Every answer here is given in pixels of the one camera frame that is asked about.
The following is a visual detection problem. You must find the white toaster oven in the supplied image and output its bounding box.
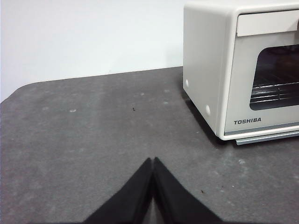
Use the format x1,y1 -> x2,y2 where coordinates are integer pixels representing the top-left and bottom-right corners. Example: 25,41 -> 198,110
183,0 -> 299,141

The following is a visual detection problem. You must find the wire oven rack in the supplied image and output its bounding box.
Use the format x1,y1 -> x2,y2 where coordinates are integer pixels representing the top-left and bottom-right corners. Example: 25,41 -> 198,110
250,81 -> 299,105

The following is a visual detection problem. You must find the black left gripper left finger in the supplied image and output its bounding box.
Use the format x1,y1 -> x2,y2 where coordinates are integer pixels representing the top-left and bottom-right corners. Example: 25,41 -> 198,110
84,158 -> 154,224

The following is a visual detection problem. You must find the white glass oven door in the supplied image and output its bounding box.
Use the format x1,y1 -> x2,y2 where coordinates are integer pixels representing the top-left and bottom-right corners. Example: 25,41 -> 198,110
223,10 -> 299,137

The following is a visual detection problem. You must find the metal crumb tray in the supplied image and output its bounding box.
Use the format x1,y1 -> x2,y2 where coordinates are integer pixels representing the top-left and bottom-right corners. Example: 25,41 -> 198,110
235,134 -> 299,146

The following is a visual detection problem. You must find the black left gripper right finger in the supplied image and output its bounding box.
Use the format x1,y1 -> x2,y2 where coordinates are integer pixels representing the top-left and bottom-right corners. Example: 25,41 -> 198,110
152,156 -> 223,224

